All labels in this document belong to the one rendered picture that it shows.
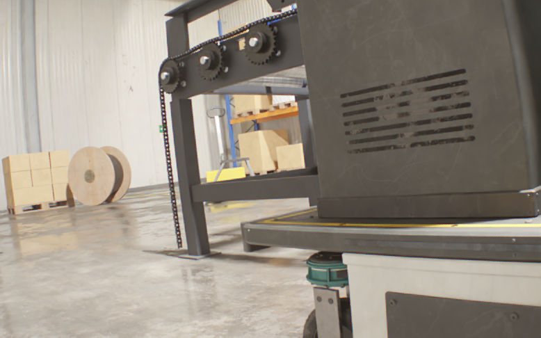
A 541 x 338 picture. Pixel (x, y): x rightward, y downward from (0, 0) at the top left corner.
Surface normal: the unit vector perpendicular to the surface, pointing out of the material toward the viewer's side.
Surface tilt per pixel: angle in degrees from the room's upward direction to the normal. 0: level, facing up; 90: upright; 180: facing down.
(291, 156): 90
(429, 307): 90
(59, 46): 90
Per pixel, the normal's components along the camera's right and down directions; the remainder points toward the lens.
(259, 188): -0.67, 0.09
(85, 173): -0.24, 0.04
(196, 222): 0.73, -0.07
